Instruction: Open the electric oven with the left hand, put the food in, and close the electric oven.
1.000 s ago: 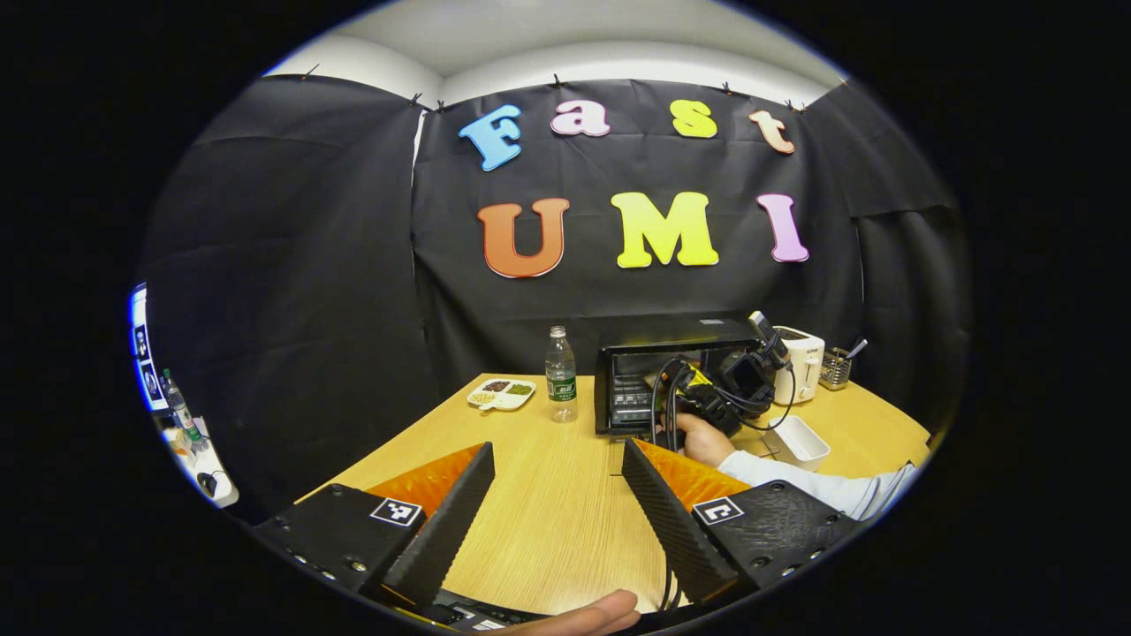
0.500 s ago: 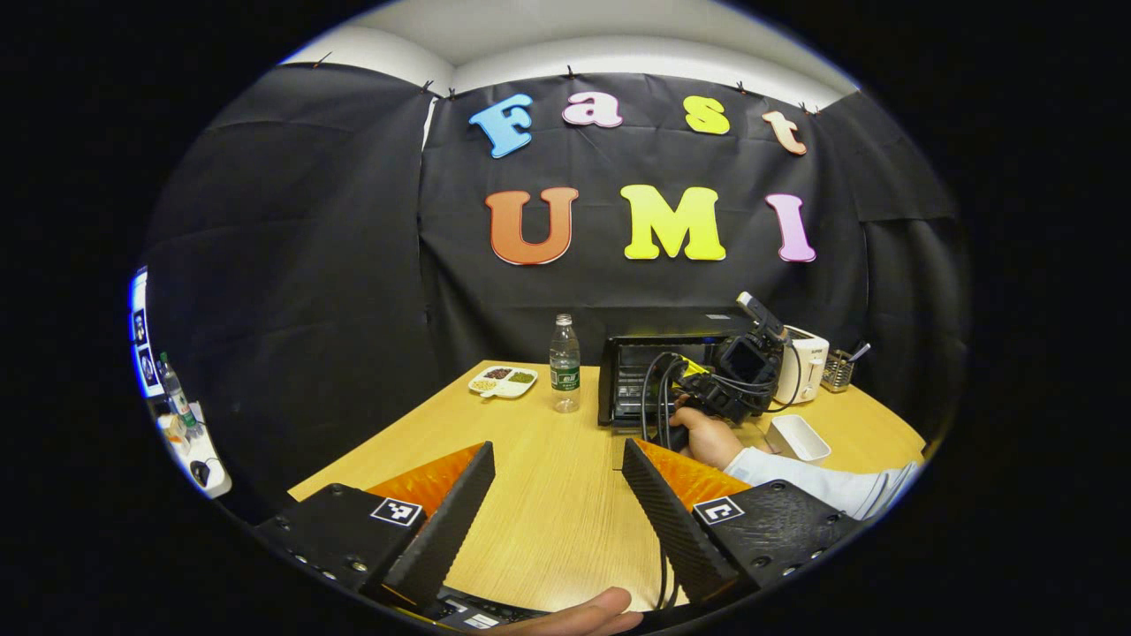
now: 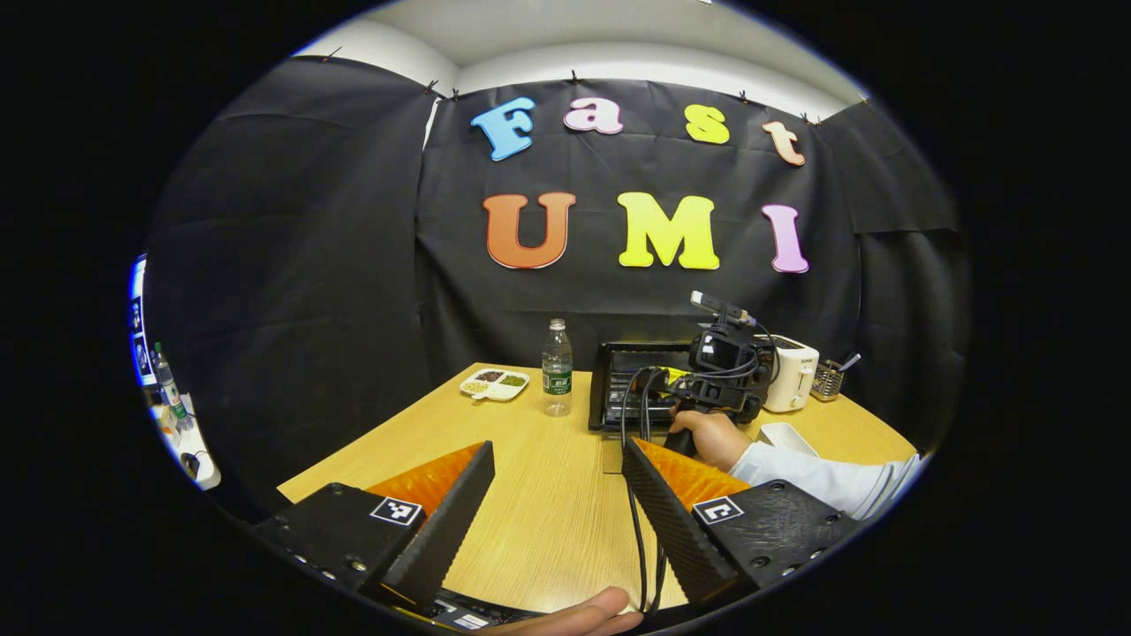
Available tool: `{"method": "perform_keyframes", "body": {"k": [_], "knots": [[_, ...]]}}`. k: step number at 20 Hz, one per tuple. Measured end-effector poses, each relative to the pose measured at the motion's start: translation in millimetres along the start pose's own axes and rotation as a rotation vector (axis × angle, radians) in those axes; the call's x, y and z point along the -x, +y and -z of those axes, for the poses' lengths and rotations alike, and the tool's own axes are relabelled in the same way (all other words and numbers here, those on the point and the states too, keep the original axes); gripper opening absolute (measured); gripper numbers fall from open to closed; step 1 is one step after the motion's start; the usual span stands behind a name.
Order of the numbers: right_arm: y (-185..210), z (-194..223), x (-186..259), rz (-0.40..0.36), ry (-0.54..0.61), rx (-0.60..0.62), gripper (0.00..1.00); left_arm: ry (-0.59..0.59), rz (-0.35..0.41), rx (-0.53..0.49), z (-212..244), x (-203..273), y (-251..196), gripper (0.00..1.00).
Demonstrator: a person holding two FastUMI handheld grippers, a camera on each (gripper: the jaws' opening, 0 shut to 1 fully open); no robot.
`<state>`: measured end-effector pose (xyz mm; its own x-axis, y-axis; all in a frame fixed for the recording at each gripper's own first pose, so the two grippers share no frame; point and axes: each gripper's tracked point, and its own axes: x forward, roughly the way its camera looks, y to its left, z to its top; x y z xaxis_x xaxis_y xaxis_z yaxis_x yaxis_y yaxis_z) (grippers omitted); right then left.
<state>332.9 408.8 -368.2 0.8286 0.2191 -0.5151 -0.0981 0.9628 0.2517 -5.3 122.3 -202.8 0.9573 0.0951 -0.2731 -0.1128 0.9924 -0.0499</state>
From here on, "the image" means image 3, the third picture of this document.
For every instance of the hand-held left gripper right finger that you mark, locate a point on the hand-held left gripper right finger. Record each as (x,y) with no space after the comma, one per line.
(671,534)

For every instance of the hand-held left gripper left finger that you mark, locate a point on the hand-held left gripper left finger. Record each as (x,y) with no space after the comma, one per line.
(442,539)

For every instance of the white sectioned dish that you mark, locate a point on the white sectioned dish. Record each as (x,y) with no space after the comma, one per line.
(495,382)

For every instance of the green bottle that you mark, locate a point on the green bottle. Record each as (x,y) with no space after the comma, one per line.
(170,384)

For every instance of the white toaster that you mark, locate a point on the white toaster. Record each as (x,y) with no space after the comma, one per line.
(795,375)

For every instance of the metal spoon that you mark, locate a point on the metal spoon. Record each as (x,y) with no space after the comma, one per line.
(848,361)

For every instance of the row of black cloth clips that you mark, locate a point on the row of black cloth clips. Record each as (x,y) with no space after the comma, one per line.
(574,78)

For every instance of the white side desk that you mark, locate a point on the white side desk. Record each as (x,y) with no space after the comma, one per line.
(199,468)

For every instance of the clear water bottle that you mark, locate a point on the clear water bottle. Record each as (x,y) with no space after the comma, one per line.
(557,380)

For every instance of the computer monitor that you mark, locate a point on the computer monitor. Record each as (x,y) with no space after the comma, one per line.
(138,318)

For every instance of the black electric oven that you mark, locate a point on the black electric oven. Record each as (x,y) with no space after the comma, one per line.
(618,380)

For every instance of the black backdrop cloth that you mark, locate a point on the black backdrop cloth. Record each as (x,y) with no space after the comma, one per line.
(292,265)

